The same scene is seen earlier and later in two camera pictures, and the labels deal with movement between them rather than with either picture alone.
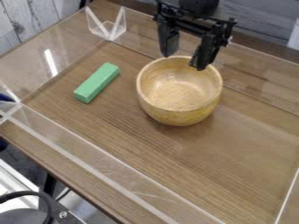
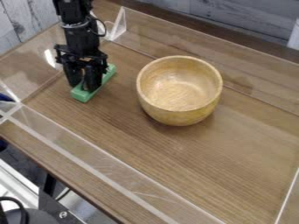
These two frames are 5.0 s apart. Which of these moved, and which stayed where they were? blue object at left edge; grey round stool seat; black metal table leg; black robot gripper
Moved: black robot gripper
Stayed: black metal table leg; blue object at left edge; grey round stool seat
